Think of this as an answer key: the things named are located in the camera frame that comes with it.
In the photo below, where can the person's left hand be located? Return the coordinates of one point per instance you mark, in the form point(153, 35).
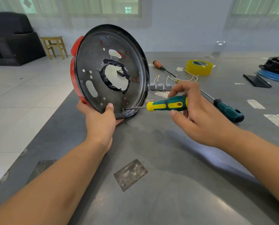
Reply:
point(99, 128)

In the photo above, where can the person's right hand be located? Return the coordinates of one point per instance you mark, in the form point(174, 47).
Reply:
point(207, 121)

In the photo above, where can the black metal round plate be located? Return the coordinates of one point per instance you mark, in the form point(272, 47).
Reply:
point(88, 58)

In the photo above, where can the person's right forearm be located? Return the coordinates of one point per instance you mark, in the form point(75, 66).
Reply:
point(263, 159)

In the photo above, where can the person's left forearm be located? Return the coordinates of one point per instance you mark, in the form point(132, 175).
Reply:
point(48, 187)

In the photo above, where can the dark green black screwdriver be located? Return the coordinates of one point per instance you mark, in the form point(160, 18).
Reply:
point(230, 113)

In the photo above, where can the yellow tape roll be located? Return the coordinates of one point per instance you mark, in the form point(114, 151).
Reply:
point(198, 70)

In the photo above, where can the white torn tape patch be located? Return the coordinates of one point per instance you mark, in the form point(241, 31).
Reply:
point(162, 94)

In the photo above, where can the small white card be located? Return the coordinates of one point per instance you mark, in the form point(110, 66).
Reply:
point(180, 69)

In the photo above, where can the black bit set case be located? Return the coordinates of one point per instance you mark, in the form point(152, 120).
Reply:
point(121, 73)

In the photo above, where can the black flat plate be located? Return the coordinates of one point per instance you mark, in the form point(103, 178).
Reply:
point(256, 81)

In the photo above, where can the clear acrylic stand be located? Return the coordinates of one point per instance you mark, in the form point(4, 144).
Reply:
point(214, 54)

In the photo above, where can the black round housing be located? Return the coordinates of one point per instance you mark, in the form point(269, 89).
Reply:
point(275, 66)

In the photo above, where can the wooden stool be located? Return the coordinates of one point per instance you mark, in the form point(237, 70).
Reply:
point(53, 38)

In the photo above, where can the wide sheer curtain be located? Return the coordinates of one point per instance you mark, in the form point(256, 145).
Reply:
point(85, 21)

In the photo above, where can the narrow sheer curtain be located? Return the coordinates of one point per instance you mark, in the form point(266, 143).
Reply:
point(254, 22)

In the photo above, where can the black armchair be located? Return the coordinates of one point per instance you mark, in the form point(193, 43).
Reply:
point(17, 44)

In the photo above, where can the wide window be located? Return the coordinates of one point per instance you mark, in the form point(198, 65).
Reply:
point(120, 5)

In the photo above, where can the narrow window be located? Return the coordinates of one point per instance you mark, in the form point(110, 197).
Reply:
point(261, 5)

